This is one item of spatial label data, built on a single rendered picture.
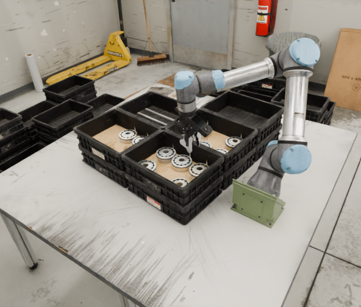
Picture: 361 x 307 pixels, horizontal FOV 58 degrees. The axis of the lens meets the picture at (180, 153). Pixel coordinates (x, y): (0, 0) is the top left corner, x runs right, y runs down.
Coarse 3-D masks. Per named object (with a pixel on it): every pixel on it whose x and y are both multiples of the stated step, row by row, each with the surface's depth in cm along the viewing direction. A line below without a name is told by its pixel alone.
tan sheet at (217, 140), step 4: (212, 132) 187; (216, 132) 187; (212, 136) 184; (216, 136) 183; (220, 136) 183; (224, 136) 183; (228, 136) 183; (204, 140) 181; (208, 140) 181; (212, 140) 181; (216, 140) 180; (220, 140) 180; (224, 140) 180; (212, 144) 177; (216, 144) 177; (220, 144) 177; (224, 144) 177; (212, 148) 174; (224, 148) 174
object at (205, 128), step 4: (188, 116) 132; (192, 116) 133; (196, 116) 134; (188, 120) 133; (192, 120) 132; (196, 120) 133; (200, 120) 133; (192, 124) 133; (196, 124) 132; (200, 124) 132; (204, 124) 133; (196, 128) 132; (200, 128) 131; (204, 128) 131; (208, 128) 132; (200, 132) 132; (204, 132) 131; (208, 132) 131; (204, 136) 132
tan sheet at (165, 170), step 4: (152, 156) 171; (152, 160) 168; (156, 160) 168; (156, 164) 165; (160, 164) 165; (164, 164) 164; (168, 164) 164; (160, 168) 162; (164, 168) 162; (168, 168) 162; (172, 168) 162; (156, 172) 160; (160, 172) 159; (164, 172) 159; (168, 172) 159; (172, 172) 159; (176, 172) 159; (180, 172) 159; (184, 172) 159; (188, 172) 159; (164, 176) 157; (168, 176) 157; (172, 176) 157; (176, 176) 157; (180, 176) 157; (184, 176) 156; (188, 176) 156; (188, 180) 154
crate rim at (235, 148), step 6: (198, 108) 190; (210, 114) 185; (216, 114) 184; (228, 120) 178; (168, 126) 175; (246, 126) 172; (174, 132) 170; (252, 132) 167; (246, 138) 163; (240, 144) 159; (216, 150) 155; (234, 150) 156; (228, 156) 153
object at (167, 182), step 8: (152, 136) 168; (176, 136) 167; (192, 144) 161; (128, 152) 157; (128, 160) 152; (144, 168) 146; (208, 168) 145; (152, 176) 144; (160, 176) 141; (200, 176) 140; (168, 184) 139; (176, 184) 137; (192, 184) 137; (184, 192) 135
